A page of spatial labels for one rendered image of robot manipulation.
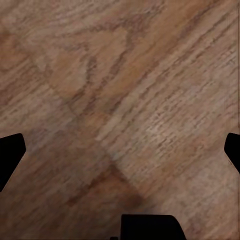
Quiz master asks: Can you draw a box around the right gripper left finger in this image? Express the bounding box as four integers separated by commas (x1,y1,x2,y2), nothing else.
0,133,26,193

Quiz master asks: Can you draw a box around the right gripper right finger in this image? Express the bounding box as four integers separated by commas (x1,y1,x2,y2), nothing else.
224,133,240,173

